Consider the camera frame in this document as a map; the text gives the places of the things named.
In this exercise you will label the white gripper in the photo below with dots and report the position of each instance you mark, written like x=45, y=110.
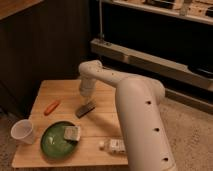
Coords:
x=87, y=86

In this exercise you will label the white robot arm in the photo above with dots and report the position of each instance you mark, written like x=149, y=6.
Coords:
x=136, y=98

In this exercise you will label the orange carrot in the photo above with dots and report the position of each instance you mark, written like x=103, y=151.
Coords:
x=51, y=107

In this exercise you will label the grey-green sponge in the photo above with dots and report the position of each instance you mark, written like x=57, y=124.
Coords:
x=72, y=133

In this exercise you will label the green plate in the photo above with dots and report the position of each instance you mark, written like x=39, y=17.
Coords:
x=53, y=144

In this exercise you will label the white paper cup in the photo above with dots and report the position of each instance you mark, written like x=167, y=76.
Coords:
x=23, y=131

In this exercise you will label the grey metal shelf frame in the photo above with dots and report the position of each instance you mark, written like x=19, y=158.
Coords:
x=175, y=51

